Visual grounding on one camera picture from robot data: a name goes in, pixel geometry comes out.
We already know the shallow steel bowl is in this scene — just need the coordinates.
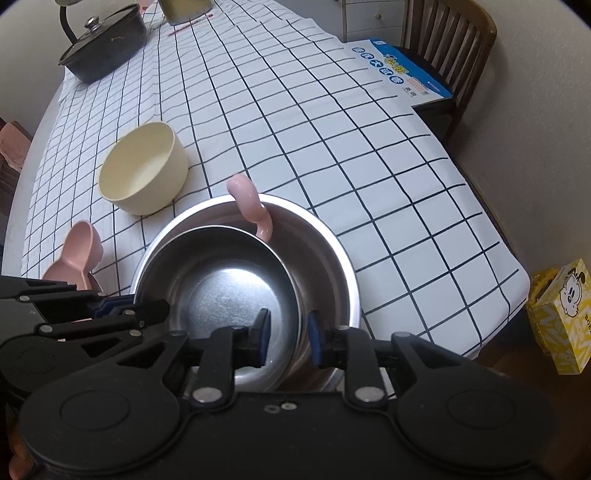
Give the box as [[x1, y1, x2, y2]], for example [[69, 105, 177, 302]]
[[134, 225, 302, 393]]

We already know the pink cloth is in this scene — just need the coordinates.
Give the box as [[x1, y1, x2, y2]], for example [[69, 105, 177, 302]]
[[0, 121, 33, 169]]

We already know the yellow cartoon tissue box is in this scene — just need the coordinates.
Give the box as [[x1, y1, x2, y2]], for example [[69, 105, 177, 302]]
[[526, 258, 591, 376]]

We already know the pink plate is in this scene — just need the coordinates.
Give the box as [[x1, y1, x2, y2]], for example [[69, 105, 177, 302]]
[[41, 220, 105, 294]]

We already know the dark wooden chair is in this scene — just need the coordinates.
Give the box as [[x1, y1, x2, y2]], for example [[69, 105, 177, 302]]
[[0, 117, 21, 197]]

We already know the white drawer cabinet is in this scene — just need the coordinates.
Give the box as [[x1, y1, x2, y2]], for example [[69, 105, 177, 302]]
[[341, 0, 407, 43]]

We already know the blue and white box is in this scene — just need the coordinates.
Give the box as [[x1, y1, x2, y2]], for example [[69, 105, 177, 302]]
[[344, 38, 454, 110]]

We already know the cream bowl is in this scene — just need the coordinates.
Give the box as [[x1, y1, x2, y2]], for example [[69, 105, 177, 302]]
[[99, 121, 189, 216]]

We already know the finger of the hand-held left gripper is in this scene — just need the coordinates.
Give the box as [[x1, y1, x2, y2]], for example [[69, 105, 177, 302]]
[[0, 275, 136, 319], [38, 299, 171, 370]]

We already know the large steel bowl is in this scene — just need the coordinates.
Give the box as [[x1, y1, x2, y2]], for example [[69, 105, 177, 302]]
[[131, 194, 362, 398]]

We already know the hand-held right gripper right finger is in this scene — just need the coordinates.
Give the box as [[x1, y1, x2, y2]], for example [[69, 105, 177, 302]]
[[307, 310, 469, 411]]

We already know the brown wooden chair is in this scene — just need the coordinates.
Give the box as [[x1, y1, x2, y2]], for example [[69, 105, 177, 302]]
[[401, 0, 498, 144]]

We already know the pink pen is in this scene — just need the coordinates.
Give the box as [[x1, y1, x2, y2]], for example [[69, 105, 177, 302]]
[[167, 12, 214, 37]]

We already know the pink spoon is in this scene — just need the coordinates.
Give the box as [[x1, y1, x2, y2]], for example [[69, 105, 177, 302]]
[[226, 174, 274, 241]]

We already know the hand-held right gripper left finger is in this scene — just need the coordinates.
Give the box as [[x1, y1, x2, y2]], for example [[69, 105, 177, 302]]
[[115, 308, 272, 409]]

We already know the black desk lamp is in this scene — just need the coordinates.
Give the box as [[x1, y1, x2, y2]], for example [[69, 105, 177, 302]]
[[54, 0, 78, 44]]

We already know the glass pot lid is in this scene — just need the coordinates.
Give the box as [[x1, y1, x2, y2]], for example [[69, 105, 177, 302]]
[[68, 15, 139, 54]]

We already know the gold metal tin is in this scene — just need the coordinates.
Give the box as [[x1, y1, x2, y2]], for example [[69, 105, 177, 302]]
[[158, 0, 214, 27]]

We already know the black pot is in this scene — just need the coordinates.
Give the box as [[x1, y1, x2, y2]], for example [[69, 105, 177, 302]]
[[58, 4, 147, 85]]

